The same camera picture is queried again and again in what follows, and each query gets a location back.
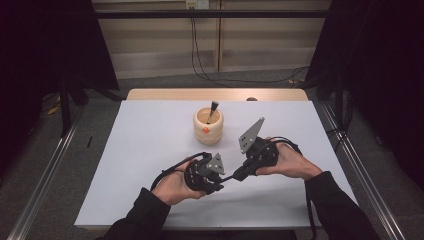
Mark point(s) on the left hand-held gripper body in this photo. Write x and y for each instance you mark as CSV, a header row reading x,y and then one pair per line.
x,y
200,171

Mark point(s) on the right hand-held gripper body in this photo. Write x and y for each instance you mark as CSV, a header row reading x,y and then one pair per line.
x,y
261,153

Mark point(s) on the brown pencil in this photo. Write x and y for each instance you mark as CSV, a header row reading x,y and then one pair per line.
x,y
227,179

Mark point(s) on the cream ribbed brush holder cup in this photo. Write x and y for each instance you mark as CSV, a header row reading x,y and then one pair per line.
x,y
208,135

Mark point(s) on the person's left hand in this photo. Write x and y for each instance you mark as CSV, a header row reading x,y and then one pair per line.
x,y
173,188

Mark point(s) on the person's right hand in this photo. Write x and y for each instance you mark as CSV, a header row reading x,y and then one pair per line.
x,y
293,165

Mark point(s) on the small dark table knob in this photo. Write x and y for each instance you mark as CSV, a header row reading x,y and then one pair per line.
x,y
251,99

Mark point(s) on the white table sheet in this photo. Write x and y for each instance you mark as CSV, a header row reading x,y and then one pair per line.
x,y
150,133

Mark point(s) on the small black stick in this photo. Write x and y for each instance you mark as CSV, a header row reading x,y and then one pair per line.
x,y
89,141

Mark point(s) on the black horizontal metal bar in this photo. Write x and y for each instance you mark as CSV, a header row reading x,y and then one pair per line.
x,y
213,14

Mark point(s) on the black metal stand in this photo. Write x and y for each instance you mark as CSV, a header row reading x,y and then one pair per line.
x,y
65,110

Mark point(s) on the black curtain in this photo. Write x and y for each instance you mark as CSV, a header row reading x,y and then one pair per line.
x,y
40,50
383,66

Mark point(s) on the yellow floor scrap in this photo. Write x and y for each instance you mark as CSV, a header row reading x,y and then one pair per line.
x,y
53,110

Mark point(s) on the aluminium floor rail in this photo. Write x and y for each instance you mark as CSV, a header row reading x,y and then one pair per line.
x,y
43,186
366,180

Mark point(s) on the white wall socket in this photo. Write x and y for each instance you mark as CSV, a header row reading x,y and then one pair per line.
x,y
197,4

